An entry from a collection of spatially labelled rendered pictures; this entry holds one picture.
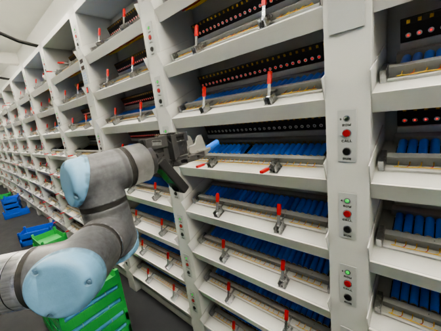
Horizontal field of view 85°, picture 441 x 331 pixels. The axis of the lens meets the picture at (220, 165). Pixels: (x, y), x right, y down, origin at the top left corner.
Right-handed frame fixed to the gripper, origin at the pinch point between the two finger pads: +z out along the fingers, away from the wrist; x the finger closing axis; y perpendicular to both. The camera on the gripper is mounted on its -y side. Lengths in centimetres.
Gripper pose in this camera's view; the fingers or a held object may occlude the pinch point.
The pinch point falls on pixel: (204, 151)
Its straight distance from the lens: 71.7
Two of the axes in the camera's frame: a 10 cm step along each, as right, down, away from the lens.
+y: -1.4, -9.6, -2.3
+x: -7.5, -0.5, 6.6
